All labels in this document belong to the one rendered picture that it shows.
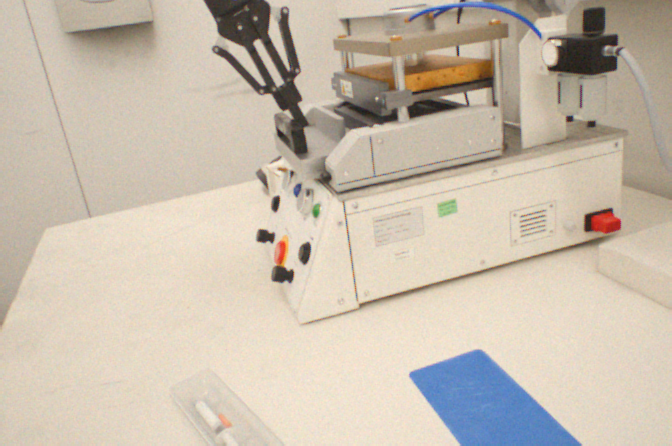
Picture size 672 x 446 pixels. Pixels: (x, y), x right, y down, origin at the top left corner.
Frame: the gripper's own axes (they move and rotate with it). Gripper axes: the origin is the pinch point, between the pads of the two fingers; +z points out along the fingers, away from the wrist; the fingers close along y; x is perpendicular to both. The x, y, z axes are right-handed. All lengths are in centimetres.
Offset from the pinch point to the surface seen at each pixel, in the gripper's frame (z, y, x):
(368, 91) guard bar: 2.3, -10.1, 6.8
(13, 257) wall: 26, 111, -137
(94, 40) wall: -27, 38, -142
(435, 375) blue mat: 27.6, 4.2, 34.6
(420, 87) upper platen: 4.8, -16.5, 10.0
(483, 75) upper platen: 8.2, -26.0, 9.9
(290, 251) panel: 19.0, 12.0, 4.2
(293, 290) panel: 21.4, 14.4, 11.2
